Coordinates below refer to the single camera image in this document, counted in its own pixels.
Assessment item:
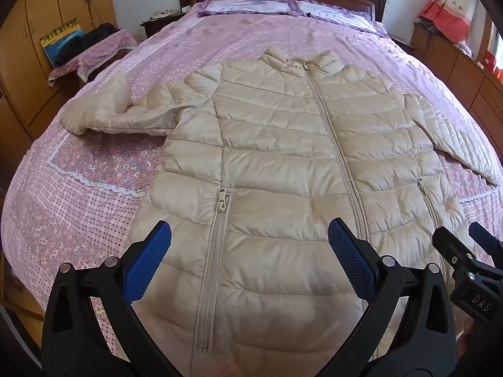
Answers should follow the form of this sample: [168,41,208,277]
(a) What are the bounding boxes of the red cloth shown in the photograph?
[417,0,471,45]

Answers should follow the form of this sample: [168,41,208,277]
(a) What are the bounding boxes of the dark wooden nightstand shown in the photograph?
[140,8,186,41]

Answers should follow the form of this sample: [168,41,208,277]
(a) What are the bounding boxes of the beige quilted puffer jacket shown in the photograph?
[61,46,499,377]

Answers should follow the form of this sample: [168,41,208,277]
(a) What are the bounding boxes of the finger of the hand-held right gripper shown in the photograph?
[431,226,479,273]
[467,221,503,253]

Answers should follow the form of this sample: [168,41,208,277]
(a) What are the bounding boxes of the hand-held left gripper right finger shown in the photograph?
[327,217,458,377]

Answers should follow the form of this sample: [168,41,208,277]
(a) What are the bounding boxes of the pink floral bedspread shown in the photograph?
[0,0,503,362]

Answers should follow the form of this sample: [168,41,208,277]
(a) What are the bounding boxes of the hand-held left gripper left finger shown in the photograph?
[41,221,185,377]

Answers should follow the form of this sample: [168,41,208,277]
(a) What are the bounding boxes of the purple ruffled pillow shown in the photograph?
[293,0,379,34]
[197,0,300,19]

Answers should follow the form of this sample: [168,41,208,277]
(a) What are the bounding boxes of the black bag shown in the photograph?
[54,24,119,67]

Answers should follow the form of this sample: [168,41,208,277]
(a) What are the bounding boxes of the blue picture board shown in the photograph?
[39,18,86,70]

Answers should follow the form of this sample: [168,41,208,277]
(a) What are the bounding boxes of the floral cloth covered chair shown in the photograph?
[48,29,138,88]

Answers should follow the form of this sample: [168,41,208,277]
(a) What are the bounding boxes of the red window sill boxes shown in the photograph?
[483,50,503,84]

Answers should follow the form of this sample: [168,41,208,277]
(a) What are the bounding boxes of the light wooden wardrobe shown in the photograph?
[0,0,119,144]

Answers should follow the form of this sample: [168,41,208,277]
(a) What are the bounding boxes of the long wooden cabinet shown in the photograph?
[410,21,503,144]

